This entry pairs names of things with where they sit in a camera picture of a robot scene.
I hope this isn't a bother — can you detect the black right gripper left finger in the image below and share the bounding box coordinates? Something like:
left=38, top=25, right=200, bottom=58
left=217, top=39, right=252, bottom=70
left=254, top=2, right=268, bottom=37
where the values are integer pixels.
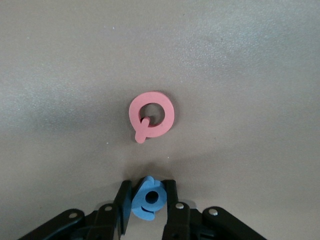
left=18, top=180, right=133, bottom=240

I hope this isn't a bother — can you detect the pink foam letter Q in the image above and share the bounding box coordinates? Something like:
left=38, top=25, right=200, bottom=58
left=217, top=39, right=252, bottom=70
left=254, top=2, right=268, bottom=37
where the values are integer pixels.
left=128, top=91, right=175, bottom=144

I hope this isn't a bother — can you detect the blue foam letter P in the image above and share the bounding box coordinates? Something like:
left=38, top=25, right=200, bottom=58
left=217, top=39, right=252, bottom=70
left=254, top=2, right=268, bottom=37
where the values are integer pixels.
left=131, top=175, right=167, bottom=221

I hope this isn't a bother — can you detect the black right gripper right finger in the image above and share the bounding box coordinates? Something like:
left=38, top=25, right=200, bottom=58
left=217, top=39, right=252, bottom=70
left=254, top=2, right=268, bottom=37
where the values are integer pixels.
left=162, top=179, right=267, bottom=240

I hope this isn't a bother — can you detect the brown table cover sheet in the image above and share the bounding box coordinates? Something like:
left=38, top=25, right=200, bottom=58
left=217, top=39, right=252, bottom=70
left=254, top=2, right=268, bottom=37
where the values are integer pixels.
left=0, top=0, right=320, bottom=240

